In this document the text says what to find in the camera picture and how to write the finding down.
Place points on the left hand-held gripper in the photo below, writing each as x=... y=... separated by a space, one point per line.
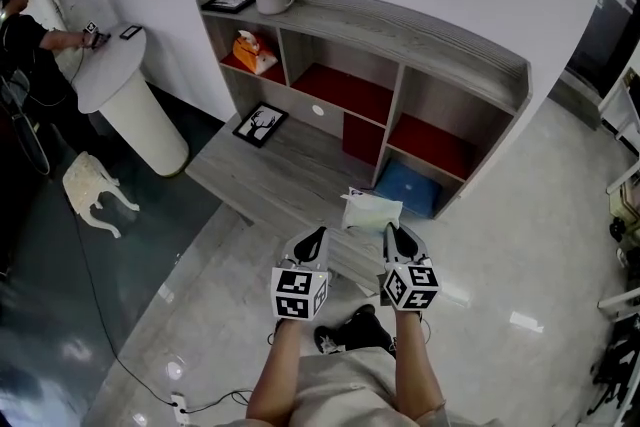
x=295 y=292

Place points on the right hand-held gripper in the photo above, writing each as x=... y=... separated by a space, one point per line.
x=412 y=287

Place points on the white tissues pack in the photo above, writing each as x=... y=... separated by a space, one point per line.
x=370 y=212

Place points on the orange snack bag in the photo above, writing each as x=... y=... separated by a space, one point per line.
x=250 y=55

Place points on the grey wooden shelf unit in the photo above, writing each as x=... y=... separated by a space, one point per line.
x=400 y=35

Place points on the person's right forearm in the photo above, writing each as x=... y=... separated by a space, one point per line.
x=415 y=360

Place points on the person's left forearm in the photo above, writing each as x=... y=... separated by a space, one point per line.
x=275 y=370

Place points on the person's right shoe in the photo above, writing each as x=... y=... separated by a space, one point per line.
x=363 y=311

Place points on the person's shoe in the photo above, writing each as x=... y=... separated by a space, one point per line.
x=363 y=311
x=327 y=342

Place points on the person's left shoe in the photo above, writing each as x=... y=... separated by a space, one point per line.
x=327 y=342

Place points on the person's black trousers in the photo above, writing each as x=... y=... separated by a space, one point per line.
x=370 y=335

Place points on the dark red box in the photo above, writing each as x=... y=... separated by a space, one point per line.
x=362 y=140

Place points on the person's beige garment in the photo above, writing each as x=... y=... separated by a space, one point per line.
x=345 y=390

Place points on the white power strip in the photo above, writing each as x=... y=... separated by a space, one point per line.
x=180 y=407

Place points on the white animal-shaped stool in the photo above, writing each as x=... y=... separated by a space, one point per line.
x=85 y=180

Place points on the white shelf rack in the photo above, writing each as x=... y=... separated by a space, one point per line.
x=622 y=115

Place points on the deer picture frame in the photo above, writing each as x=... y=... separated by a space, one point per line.
x=260 y=125

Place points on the white round pedestal table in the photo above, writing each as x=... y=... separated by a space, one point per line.
x=140 y=125

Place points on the black picture frame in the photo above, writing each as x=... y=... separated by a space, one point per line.
x=227 y=1

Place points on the small black frame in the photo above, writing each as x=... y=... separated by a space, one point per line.
x=131 y=32

